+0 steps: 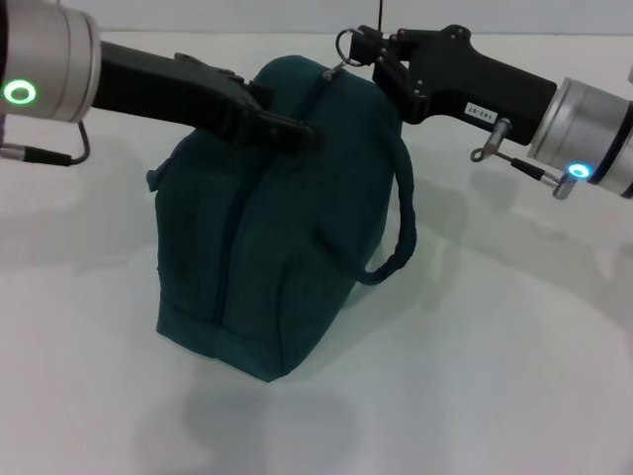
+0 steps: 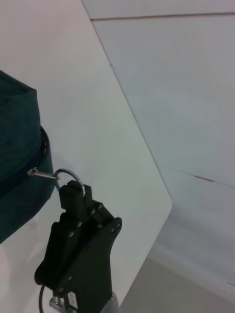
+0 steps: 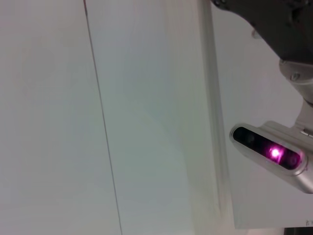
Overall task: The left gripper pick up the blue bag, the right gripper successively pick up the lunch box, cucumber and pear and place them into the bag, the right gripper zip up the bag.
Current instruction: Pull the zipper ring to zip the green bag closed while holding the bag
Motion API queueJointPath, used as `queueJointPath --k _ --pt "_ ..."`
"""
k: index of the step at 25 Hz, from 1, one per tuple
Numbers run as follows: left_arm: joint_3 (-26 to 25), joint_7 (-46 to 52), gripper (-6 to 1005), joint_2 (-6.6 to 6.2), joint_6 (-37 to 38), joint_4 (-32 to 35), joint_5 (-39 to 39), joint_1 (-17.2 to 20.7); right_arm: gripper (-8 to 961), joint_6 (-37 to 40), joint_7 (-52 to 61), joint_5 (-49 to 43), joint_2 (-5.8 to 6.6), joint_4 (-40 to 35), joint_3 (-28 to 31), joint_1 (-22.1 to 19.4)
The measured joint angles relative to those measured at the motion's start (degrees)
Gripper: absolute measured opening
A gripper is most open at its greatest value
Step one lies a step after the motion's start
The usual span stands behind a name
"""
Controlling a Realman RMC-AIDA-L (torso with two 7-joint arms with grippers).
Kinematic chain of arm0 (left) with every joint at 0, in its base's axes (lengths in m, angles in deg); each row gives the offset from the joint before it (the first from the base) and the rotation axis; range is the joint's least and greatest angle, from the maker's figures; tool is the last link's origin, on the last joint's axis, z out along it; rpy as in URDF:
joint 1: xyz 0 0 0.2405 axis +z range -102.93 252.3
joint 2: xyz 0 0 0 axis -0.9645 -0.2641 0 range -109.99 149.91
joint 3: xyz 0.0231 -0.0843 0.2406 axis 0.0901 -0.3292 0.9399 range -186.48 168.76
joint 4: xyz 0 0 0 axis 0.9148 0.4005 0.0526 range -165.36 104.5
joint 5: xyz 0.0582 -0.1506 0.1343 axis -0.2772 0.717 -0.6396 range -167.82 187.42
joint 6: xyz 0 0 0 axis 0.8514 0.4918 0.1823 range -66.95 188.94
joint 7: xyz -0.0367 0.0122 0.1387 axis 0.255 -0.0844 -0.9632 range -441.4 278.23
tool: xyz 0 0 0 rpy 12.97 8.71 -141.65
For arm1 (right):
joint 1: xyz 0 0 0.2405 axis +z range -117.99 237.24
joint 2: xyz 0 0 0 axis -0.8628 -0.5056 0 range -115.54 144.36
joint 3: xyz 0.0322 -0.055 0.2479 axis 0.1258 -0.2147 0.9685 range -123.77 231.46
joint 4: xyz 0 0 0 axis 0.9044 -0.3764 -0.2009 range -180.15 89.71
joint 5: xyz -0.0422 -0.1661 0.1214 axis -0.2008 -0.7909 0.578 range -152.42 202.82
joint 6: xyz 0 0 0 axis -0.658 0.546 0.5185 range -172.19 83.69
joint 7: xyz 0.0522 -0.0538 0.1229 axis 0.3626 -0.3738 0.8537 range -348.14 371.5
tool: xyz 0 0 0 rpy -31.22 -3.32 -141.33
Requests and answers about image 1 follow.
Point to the dark blue-green insulated lunch bag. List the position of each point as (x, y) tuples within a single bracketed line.
[(277, 247)]

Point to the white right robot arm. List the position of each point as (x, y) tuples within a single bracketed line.
[(588, 133)]

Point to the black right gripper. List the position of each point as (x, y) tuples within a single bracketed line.
[(475, 84)]

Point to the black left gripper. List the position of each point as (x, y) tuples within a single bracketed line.
[(168, 89)]

